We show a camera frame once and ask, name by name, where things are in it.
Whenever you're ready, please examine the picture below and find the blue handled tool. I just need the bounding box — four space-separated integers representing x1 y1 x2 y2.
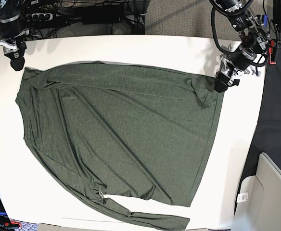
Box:
261 14 268 28

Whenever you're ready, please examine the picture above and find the white power strip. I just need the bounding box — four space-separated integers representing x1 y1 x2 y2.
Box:
26 13 53 22

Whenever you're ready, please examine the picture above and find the white plastic bin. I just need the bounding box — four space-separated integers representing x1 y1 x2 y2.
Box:
231 153 281 231

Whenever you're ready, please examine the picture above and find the green long sleeve shirt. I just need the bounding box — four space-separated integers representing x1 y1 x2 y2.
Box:
16 62 223 231

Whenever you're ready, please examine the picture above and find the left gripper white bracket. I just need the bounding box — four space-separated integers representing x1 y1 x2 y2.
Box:
214 55 261 93

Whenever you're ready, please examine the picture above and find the dark grey mat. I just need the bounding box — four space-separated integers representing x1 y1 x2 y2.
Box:
243 47 281 183

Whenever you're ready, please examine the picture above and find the red clamp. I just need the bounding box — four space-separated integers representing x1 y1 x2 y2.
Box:
268 39 277 64

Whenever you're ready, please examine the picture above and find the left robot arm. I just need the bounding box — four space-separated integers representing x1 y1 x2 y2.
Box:
210 0 269 93

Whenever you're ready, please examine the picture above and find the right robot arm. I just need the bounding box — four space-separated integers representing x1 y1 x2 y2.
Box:
0 0 27 71

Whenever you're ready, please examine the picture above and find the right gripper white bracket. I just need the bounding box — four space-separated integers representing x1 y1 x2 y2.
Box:
0 40 26 71

